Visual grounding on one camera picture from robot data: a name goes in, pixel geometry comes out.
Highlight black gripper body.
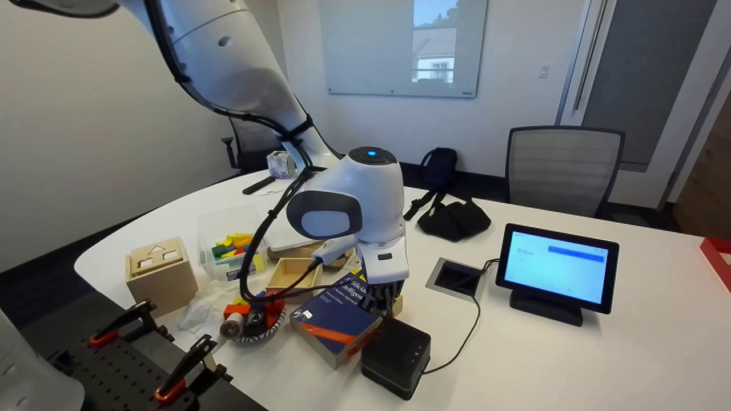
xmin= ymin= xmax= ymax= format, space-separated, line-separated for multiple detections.
xmin=367 ymin=281 xmax=401 ymax=313

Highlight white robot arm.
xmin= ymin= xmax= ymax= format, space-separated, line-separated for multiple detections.
xmin=11 ymin=0 xmax=408 ymax=311

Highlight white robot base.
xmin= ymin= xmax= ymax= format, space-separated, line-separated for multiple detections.
xmin=0 ymin=311 xmax=84 ymax=411

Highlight black decoder box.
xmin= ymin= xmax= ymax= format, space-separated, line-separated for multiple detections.
xmin=360 ymin=318 xmax=432 ymax=400

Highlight blue orange book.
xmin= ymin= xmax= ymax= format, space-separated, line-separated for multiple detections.
xmin=290 ymin=275 xmax=382 ymax=367

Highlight open wooden box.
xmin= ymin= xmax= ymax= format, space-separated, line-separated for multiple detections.
xmin=268 ymin=258 xmax=321 ymax=291

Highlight black bag on table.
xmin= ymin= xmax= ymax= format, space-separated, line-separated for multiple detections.
xmin=403 ymin=190 xmax=491 ymax=242

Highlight black backpack on floor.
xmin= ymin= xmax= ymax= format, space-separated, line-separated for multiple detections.
xmin=421 ymin=149 xmax=456 ymax=190

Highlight clear bag of coloured blocks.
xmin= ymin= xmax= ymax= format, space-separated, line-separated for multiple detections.
xmin=199 ymin=220 xmax=254 ymax=281

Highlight small tablet display on stand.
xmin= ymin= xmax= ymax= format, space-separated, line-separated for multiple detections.
xmin=495 ymin=223 xmax=618 ymax=326

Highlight black orange clamp near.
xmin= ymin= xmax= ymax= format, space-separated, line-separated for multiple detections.
xmin=153 ymin=333 xmax=226 ymax=407

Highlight black orange clamp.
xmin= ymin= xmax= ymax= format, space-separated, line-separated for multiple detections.
xmin=153 ymin=333 xmax=226 ymax=407
xmin=87 ymin=301 xmax=174 ymax=349

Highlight black mesh office chair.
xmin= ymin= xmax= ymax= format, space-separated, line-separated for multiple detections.
xmin=223 ymin=118 xmax=281 ymax=174

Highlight grey mesh chair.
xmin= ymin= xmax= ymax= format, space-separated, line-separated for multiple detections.
xmin=504 ymin=125 xmax=624 ymax=218

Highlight wooden shape sorter cube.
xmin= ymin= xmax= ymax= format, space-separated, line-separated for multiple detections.
xmin=125 ymin=237 xmax=199 ymax=315

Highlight black orange clamp far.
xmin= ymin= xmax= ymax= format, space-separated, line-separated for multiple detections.
xmin=87 ymin=301 xmax=174 ymax=349

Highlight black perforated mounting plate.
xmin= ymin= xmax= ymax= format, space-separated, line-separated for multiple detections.
xmin=21 ymin=295 xmax=265 ymax=411

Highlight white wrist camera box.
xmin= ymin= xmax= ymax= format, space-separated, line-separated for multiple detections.
xmin=312 ymin=236 xmax=355 ymax=265

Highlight black decoder cable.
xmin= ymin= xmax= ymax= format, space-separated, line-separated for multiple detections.
xmin=423 ymin=256 xmax=502 ymax=376

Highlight glass whiteboard on wall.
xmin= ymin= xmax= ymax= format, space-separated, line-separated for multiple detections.
xmin=320 ymin=0 xmax=489 ymax=99

